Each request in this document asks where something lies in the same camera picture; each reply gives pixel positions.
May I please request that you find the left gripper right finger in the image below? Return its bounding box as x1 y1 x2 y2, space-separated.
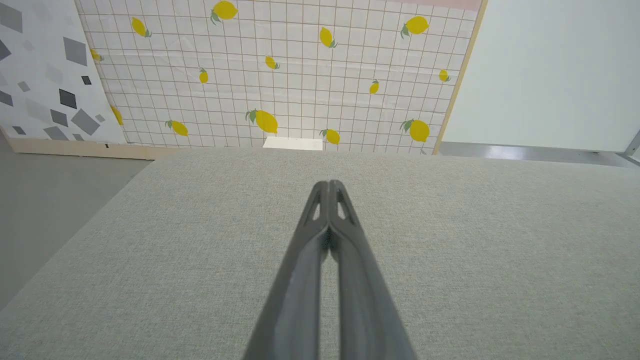
329 180 418 360

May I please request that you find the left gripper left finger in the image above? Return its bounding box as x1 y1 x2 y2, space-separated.
242 180 331 360

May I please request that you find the grey fabric sofa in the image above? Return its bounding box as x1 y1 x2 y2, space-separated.
0 147 640 360

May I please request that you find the small white box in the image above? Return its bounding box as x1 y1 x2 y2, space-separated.
262 136 324 151

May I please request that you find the lemon print grid panel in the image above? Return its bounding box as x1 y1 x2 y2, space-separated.
74 0 489 156

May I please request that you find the grey terrazzo pattern panel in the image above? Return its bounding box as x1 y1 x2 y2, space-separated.
0 0 153 161

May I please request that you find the grey metal frame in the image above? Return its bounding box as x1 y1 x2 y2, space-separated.
621 129 640 164

